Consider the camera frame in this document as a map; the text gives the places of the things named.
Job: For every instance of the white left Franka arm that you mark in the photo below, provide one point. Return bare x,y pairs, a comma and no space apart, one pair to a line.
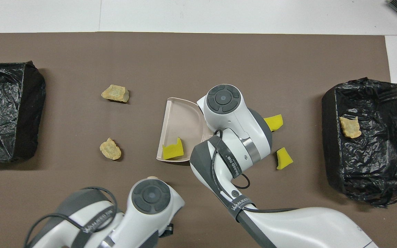
150,196

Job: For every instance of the rounded beige foam chunk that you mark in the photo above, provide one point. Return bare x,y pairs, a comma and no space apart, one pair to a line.
110,149

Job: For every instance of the small yellow sponge wedge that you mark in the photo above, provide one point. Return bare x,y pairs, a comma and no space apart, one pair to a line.
283,160

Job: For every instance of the notched yellow sponge piece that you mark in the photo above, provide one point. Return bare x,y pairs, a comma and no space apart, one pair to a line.
172,151

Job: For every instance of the brown table mat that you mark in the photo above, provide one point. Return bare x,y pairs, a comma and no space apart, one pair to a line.
81,51

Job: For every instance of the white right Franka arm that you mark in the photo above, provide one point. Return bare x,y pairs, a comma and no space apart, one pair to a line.
240,120

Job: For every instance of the beige plastic dustpan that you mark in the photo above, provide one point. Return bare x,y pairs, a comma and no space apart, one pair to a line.
181,124

